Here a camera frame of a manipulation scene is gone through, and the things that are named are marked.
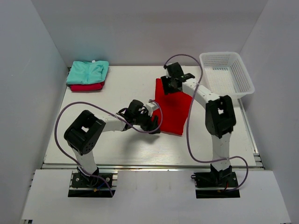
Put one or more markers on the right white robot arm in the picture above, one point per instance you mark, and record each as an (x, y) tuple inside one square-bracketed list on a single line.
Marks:
[(219, 112)]

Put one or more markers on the white plastic basket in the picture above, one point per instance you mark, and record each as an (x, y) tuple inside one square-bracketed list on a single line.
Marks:
[(225, 74)]

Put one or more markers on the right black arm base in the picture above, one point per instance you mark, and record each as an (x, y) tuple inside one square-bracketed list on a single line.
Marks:
[(216, 184)]

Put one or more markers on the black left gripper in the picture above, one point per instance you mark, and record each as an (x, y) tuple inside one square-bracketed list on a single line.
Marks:
[(150, 125)]

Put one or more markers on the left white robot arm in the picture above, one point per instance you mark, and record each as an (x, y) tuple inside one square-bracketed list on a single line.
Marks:
[(83, 134)]

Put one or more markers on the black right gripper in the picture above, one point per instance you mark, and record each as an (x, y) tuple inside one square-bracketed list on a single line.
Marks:
[(165, 80)]

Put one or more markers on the folded magenta t-shirt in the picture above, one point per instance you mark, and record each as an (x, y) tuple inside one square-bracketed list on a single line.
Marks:
[(86, 87)]

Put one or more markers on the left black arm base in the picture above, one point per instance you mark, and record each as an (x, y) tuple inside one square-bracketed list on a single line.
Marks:
[(101, 186)]

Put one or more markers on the folded teal t-shirt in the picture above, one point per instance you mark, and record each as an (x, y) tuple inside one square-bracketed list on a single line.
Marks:
[(87, 72)]

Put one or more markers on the red t-shirt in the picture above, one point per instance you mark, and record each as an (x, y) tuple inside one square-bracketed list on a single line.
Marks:
[(174, 109)]

